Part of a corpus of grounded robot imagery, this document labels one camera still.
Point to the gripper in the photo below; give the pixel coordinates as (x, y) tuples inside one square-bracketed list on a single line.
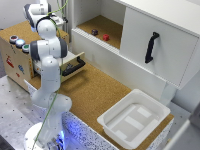
[(59, 20)]

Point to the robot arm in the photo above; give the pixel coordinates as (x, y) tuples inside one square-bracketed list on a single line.
[(49, 75)]

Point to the purple block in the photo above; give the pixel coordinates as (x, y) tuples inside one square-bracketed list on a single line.
[(94, 32)]

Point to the wooden drawer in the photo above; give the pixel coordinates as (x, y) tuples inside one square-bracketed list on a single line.
[(70, 59)]

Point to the green button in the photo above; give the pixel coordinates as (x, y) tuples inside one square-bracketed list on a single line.
[(26, 48)]

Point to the blue button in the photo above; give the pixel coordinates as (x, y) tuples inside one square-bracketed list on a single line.
[(20, 42)]

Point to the red button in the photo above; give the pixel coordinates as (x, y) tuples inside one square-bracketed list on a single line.
[(13, 38)]

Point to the white cabinet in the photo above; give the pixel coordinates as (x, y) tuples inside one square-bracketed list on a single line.
[(100, 56)]

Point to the wooden drawer box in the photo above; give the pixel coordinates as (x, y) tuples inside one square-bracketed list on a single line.
[(13, 71)]

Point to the white sliding door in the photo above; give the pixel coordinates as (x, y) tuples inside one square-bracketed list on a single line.
[(173, 53)]

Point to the white plastic box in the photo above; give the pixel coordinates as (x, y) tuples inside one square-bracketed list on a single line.
[(133, 120)]

